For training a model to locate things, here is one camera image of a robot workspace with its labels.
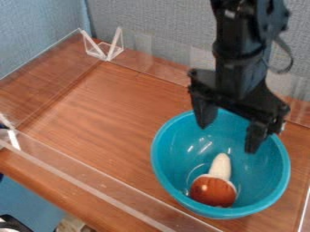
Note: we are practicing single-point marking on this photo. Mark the clear acrylic back barrier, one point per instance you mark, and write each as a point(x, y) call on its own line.
point(174, 72)

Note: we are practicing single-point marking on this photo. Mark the clear acrylic left barrier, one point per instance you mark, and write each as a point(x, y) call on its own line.
point(45, 78)

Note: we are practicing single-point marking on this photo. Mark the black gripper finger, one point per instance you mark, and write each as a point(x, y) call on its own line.
point(256, 136)
point(205, 110)

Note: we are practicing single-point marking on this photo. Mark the brown plush mushroom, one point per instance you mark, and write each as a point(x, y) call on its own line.
point(212, 188)

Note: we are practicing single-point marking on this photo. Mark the clear acrylic front barrier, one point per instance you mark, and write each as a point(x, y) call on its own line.
point(101, 185)

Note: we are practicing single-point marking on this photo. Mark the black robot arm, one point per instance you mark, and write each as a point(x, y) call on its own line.
point(249, 25)

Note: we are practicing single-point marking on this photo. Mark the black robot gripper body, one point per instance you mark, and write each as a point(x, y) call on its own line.
point(258, 105)

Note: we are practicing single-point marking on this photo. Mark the clear acrylic barrier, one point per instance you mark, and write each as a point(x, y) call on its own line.
point(101, 185)
point(45, 78)
point(174, 72)

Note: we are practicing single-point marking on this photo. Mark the blue plastic bowl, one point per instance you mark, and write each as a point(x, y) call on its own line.
point(184, 150)

